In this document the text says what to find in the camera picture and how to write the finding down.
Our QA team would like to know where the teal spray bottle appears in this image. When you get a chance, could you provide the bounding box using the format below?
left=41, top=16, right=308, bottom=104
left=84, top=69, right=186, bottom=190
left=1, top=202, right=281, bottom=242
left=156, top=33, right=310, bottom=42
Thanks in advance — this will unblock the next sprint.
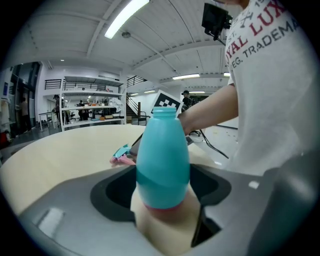
left=135, top=106, right=191, bottom=212

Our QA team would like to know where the white crumpled bag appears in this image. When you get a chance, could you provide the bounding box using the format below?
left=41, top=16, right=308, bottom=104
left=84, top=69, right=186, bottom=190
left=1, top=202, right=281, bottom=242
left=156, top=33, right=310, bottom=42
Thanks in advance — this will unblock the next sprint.
left=108, top=97, right=124, bottom=114

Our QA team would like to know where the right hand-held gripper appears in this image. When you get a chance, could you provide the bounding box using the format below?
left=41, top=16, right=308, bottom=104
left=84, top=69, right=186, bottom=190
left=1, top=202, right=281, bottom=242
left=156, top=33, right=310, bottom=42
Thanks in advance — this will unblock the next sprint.
left=129, top=89, right=182, bottom=158

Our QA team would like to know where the black balcony railing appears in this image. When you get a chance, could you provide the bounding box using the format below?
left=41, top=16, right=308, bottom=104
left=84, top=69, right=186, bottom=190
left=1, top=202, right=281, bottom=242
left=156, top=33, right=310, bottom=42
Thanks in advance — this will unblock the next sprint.
left=44, top=78, right=63, bottom=90

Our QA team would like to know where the black camera unit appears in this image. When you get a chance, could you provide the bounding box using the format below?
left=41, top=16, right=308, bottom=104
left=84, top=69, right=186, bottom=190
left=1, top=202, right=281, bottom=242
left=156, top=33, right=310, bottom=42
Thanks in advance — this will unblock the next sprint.
left=201, top=2, right=234, bottom=47

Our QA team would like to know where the teal and pink spray head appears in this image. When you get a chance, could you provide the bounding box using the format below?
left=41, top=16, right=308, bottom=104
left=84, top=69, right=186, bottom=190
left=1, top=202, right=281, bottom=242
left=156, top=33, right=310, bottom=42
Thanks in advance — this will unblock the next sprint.
left=109, top=144, right=138, bottom=166

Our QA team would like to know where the person's right forearm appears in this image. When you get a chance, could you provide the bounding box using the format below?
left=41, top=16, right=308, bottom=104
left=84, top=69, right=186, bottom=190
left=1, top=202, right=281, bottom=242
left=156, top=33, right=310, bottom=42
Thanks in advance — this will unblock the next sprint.
left=176, top=83, right=240, bottom=138

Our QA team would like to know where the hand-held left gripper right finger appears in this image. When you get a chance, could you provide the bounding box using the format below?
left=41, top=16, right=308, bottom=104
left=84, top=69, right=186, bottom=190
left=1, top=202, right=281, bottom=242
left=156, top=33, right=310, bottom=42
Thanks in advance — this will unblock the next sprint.
left=187, top=149, right=320, bottom=256

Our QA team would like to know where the staircase with black railing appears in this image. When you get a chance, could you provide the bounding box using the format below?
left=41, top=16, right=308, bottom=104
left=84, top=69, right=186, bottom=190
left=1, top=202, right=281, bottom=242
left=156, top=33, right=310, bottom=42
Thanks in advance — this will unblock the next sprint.
left=126, top=75, right=151, bottom=126

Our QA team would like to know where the long ceiling lamp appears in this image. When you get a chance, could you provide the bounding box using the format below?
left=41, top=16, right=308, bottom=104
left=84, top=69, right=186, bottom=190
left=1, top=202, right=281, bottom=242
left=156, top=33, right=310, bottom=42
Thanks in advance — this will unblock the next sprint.
left=172, top=73, right=201, bottom=81
left=104, top=0, right=150, bottom=40

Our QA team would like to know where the black floor cable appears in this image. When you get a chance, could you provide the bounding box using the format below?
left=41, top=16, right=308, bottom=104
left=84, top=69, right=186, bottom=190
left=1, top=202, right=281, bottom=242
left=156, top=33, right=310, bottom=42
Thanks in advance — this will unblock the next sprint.
left=198, top=128, right=230, bottom=160

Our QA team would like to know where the white table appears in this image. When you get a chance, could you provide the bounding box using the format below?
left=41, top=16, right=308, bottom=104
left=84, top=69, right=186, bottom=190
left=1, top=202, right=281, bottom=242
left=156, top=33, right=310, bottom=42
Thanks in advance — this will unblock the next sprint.
left=38, top=111, right=59, bottom=133

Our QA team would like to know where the person's white printed T-shirt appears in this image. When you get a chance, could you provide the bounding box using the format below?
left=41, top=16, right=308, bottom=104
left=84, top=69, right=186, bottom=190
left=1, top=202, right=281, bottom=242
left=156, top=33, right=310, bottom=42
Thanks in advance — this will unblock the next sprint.
left=224, top=0, right=320, bottom=177

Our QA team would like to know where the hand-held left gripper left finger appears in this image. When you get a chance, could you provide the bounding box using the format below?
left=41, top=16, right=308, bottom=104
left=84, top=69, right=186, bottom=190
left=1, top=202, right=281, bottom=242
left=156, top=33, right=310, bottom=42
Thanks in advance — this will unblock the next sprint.
left=18, top=164, right=163, bottom=256

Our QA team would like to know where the white shelf unit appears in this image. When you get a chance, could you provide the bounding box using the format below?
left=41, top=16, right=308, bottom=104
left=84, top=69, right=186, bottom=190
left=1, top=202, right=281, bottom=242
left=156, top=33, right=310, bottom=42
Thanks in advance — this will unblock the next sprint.
left=59, top=74, right=127, bottom=132

